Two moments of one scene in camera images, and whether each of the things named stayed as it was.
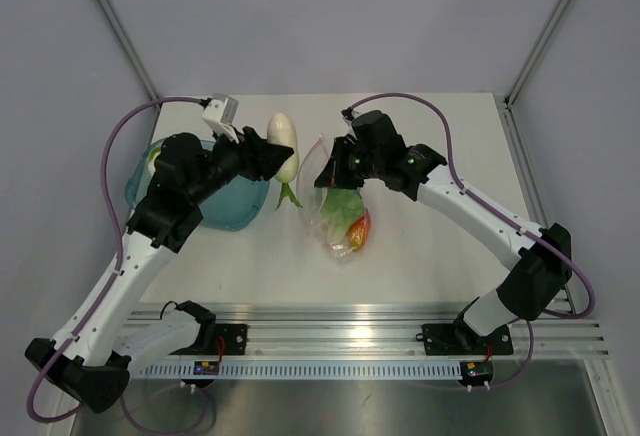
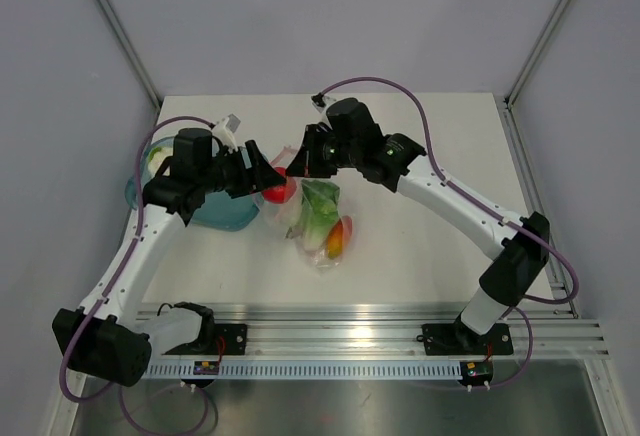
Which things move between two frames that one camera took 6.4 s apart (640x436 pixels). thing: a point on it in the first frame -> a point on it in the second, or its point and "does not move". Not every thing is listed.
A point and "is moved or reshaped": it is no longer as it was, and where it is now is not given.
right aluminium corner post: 557,11 does not move
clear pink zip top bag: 338,219 is moved or reshaped
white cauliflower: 150,160 does not move
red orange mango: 359,231 -> 335,240
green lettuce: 340,208 -> 320,211
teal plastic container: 231,208 does not move
